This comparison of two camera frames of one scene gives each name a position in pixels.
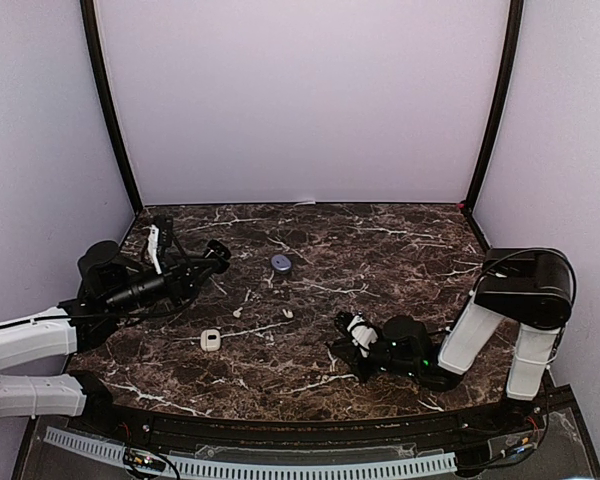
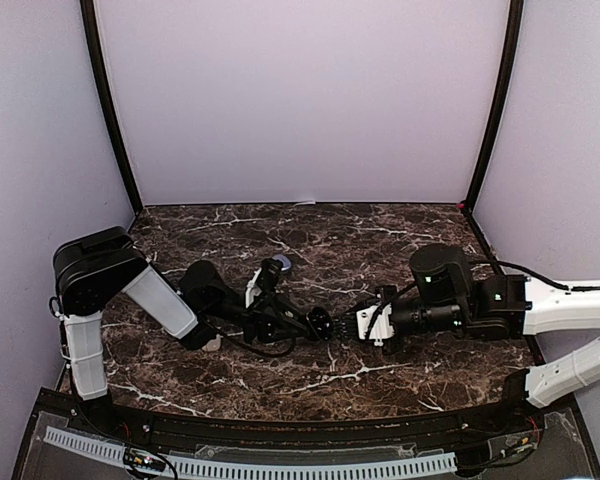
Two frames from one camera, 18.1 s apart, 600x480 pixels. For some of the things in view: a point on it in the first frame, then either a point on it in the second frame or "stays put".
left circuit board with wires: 143,460 stays put
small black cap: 220,249 to 321,322
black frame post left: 90,19 stays put
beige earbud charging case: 210,340 stays put
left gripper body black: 175,289 to 253,319
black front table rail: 314,431 stays put
